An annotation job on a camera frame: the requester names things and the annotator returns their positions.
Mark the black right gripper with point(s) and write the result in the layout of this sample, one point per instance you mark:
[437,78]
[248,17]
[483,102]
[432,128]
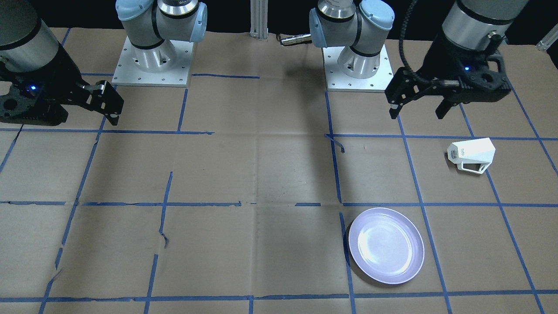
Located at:
[65,69]

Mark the white faceted cup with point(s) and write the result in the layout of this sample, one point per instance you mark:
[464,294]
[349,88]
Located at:
[473,156]

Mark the aluminium frame post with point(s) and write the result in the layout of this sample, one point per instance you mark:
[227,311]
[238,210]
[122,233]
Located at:
[259,19]

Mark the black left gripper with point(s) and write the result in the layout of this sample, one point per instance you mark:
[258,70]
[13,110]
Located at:
[441,59]

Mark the lavender round plate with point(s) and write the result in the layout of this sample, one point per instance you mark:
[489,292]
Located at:
[386,246]

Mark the silver cable connector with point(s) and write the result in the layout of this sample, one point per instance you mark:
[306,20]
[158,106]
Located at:
[294,40]

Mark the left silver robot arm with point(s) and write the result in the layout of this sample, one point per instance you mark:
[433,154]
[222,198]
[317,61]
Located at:
[475,22]

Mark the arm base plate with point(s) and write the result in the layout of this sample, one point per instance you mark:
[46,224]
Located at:
[168,65]
[346,71]

